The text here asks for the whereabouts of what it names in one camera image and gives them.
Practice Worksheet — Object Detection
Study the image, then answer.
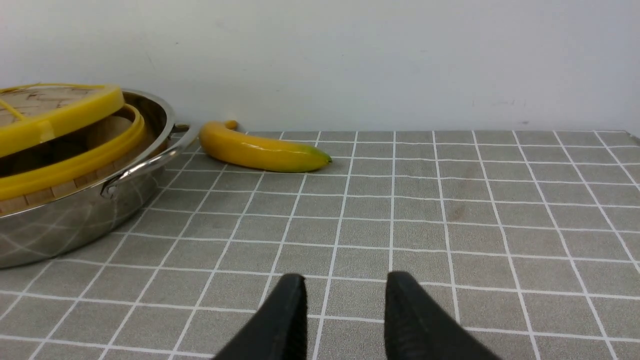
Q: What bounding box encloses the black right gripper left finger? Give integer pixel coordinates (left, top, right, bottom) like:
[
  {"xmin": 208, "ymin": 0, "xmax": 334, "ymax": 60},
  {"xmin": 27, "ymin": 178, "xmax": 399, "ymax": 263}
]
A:
[{"xmin": 214, "ymin": 273, "xmax": 307, "ymax": 360}]

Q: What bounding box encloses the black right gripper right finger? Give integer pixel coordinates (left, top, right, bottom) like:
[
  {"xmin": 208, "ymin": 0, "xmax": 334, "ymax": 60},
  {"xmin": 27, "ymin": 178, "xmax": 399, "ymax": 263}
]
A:
[{"xmin": 384, "ymin": 271, "xmax": 499, "ymax": 360}]

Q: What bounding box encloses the yellow rimmed bamboo steamer basket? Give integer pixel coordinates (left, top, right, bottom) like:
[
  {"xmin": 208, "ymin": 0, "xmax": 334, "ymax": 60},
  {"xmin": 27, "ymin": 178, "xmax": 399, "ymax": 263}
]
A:
[{"xmin": 1, "ymin": 104, "xmax": 154, "ymax": 215}]

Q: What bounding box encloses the yellow woven bamboo steamer lid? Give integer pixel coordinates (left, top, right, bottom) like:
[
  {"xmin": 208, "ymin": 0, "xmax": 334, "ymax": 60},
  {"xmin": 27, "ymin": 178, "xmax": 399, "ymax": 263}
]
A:
[{"xmin": 0, "ymin": 83, "xmax": 125, "ymax": 157}]

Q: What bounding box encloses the stainless steel pot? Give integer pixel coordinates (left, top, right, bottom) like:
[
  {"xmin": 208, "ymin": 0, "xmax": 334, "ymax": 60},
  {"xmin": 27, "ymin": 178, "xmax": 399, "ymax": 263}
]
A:
[{"xmin": 0, "ymin": 88, "xmax": 199, "ymax": 269}]

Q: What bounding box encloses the grey checkered tablecloth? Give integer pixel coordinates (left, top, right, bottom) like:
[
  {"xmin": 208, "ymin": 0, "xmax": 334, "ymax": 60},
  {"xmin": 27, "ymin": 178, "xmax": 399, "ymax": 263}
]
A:
[{"xmin": 1, "ymin": 131, "xmax": 640, "ymax": 360}]

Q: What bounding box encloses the yellow banana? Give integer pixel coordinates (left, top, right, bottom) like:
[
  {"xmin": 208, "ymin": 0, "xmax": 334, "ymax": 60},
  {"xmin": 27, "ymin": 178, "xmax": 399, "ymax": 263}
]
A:
[{"xmin": 198, "ymin": 120, "xmax": 333, "ymax": 173}]

